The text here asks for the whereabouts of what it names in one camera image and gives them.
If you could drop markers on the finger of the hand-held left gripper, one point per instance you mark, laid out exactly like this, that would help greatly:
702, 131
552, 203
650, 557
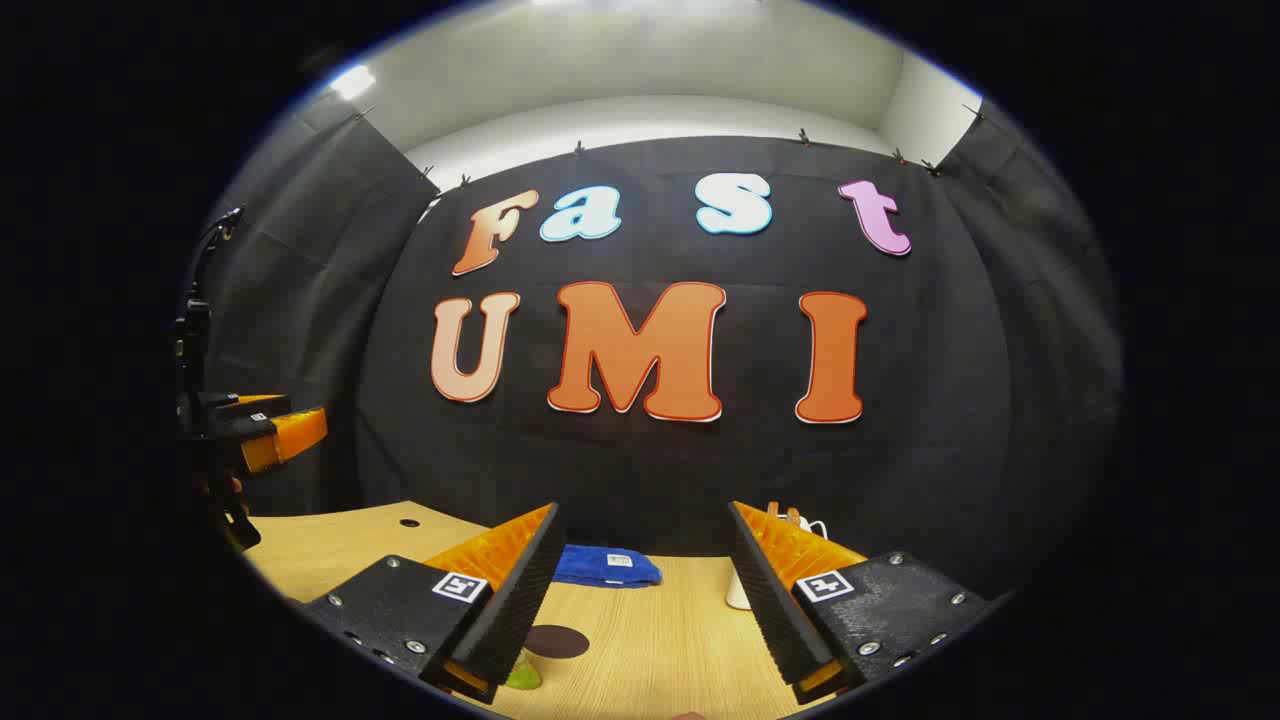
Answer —
290, 435
245, 405

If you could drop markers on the white toaster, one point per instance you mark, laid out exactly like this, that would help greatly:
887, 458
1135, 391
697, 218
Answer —
738, 592

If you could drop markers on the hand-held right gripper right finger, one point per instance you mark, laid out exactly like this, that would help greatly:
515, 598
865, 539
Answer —
770, 610

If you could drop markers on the black backdrop cloth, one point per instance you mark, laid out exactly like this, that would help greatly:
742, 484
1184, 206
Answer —
650, 480

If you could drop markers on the clear green-label water bottle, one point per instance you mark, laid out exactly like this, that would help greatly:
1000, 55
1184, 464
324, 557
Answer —
524, 674

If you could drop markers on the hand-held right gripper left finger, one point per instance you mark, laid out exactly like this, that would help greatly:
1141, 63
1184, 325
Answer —
520, 600

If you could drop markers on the dark round coaster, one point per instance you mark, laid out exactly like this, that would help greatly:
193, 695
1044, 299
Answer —
557, 642

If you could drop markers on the blue towel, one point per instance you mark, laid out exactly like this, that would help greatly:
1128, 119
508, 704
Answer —
600, 565

